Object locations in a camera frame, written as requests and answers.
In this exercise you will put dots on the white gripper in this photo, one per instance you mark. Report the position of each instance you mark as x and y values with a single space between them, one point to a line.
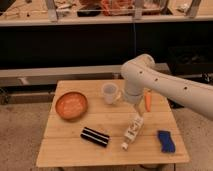
132 96

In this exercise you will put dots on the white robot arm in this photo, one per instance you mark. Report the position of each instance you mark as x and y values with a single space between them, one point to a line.
140 73

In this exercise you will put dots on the orange carrot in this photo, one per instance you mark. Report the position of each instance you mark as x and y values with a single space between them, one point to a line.
148 101

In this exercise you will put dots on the translucent plastic cup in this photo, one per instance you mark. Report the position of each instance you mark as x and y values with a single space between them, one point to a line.
110 92

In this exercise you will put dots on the white plastic bottle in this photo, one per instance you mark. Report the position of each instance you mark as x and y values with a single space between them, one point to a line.
132 131

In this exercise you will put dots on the wooden table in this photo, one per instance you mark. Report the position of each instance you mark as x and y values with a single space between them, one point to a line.
63 146

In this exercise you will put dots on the black striped box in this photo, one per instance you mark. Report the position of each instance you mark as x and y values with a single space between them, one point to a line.
95 136

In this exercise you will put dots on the blue sponge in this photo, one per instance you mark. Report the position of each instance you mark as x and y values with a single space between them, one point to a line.
167 144

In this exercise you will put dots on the orange bowl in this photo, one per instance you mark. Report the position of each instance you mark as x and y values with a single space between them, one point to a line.
71 105

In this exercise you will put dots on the long workbench shelf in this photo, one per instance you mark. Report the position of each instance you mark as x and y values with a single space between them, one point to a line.
83 12

